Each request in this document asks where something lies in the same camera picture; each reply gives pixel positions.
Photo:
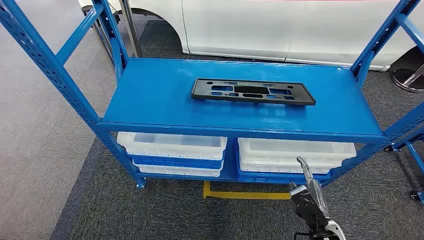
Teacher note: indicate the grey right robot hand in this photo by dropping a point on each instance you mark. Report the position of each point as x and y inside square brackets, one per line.
[314, 195]

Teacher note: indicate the black plastic frame part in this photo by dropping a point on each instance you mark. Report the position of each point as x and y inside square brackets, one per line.
[200, 91]

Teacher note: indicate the blue steel shelf rack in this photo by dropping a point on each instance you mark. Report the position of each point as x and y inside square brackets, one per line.
[415, 159]
[198, 99]

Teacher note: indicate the yellow floor tape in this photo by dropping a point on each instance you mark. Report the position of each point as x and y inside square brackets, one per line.
[248, 195]

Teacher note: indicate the white car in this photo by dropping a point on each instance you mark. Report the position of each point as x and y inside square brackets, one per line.
[248, 26]

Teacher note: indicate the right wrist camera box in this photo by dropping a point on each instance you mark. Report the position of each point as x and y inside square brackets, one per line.
[301, 202]

